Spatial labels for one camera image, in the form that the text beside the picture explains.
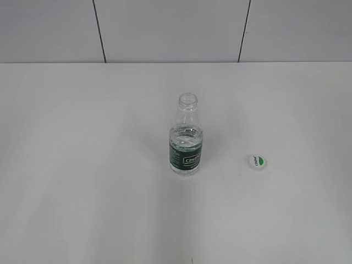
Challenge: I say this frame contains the clear Cestbon water bottle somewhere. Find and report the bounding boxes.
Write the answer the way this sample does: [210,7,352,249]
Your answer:
[169,92,204,177]

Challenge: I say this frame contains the white green bottle cap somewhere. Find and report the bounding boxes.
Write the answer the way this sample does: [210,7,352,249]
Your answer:
[246,154,267,171]

